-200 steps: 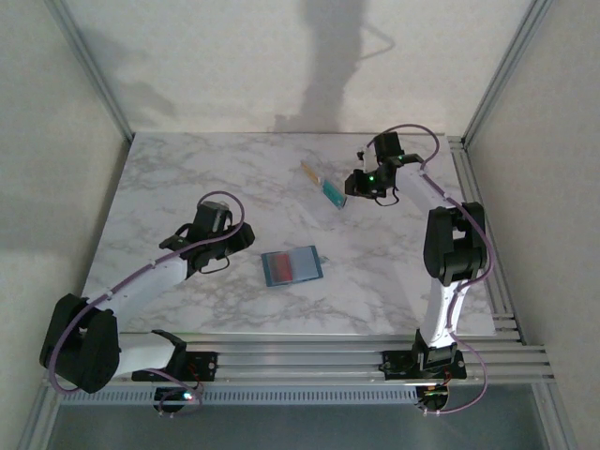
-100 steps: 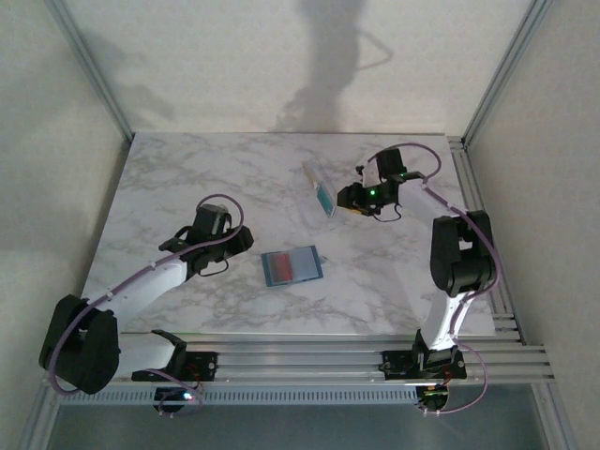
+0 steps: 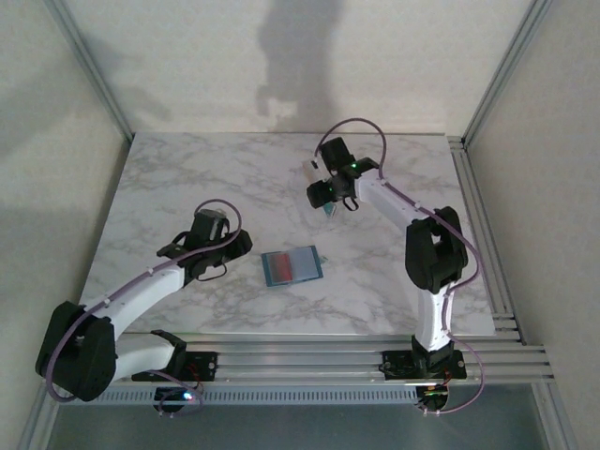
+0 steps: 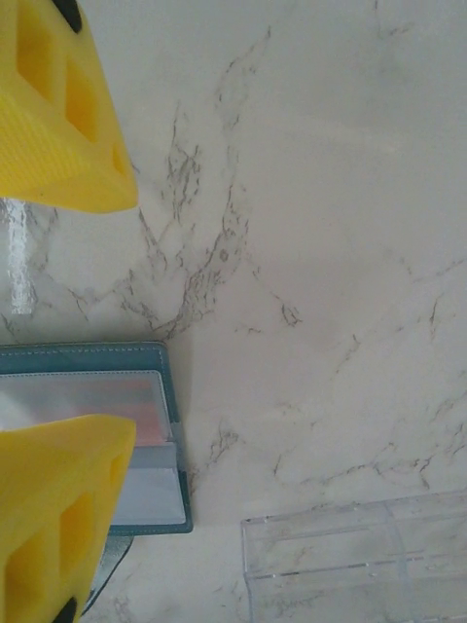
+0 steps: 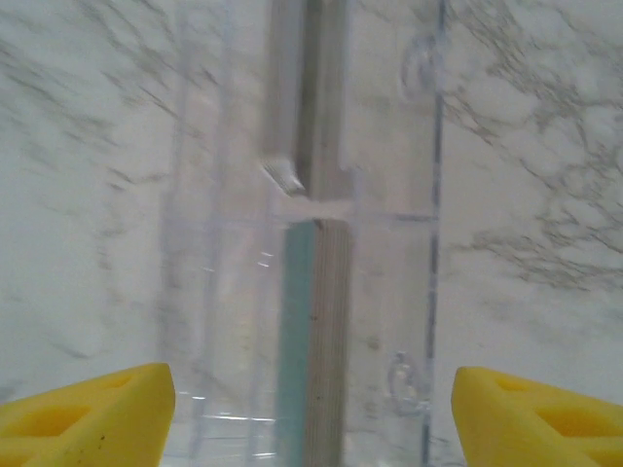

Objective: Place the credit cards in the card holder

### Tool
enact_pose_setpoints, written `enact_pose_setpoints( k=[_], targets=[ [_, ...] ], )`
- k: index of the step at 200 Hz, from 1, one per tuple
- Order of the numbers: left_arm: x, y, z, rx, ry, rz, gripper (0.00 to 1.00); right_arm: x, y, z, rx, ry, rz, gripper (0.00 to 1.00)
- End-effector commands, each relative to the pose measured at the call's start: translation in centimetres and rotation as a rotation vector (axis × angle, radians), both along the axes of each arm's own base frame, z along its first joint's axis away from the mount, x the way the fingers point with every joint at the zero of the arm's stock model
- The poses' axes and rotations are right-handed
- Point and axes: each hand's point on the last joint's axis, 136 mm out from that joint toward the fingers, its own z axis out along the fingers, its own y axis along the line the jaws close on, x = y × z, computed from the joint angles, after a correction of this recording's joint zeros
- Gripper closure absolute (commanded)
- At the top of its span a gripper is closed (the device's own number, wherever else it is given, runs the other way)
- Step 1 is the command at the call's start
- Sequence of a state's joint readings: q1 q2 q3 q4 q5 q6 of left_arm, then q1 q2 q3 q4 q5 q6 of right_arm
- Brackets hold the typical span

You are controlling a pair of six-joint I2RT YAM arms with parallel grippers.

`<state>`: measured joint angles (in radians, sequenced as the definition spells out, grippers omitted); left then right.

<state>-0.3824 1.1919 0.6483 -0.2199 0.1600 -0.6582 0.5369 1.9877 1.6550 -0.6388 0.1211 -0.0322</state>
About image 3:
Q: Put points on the aluminium side rail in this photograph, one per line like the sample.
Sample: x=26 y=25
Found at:
x=475 y=211

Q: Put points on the teal card holder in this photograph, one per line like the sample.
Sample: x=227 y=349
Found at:
x=304 y=267

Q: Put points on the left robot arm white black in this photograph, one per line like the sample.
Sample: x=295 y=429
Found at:
x=140 y=290

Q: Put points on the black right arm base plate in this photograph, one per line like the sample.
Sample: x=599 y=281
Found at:
x=398 y=363

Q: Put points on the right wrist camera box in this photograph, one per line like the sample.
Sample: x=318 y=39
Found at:
x=310 y=169

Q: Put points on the aluminium frame post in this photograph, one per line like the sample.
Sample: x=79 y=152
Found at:
x=506 y=70
x=89 y=70

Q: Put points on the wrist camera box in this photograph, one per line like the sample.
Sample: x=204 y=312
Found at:
x=213 y=214
x=310 y=169

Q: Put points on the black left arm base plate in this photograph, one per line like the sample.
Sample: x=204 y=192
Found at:
x=206 y=363

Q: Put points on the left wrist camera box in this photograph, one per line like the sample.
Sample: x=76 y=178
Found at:
x=213 y=214

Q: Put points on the aluminium frame rail bed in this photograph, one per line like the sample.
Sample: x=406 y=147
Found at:
x=300 y=361

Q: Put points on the red credit card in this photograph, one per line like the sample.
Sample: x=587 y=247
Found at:
x=282 y=268

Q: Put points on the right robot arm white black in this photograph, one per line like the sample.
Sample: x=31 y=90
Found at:
x=389 y=201

